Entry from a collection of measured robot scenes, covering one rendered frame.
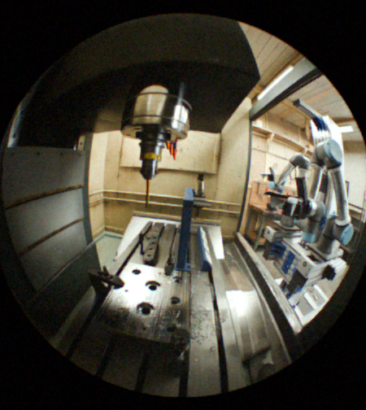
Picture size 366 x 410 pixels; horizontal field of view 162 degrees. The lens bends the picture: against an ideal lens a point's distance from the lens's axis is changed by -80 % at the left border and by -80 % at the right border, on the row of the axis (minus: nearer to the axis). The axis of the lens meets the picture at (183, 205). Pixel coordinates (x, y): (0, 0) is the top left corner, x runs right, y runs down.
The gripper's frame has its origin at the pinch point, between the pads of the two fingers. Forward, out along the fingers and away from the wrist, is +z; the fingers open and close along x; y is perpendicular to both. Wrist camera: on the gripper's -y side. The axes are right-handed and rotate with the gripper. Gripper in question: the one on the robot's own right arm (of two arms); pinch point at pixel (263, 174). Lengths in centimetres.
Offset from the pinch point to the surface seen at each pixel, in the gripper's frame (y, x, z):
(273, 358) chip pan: 69, -87, -133
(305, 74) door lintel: -62, -53, -103
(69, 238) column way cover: 22, -168, -70
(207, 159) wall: -13, -74, -1
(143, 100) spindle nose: -17, -126, -99
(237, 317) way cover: 59, -95, -99
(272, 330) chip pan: 69, -78, -115
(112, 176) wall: -1, -168, 24
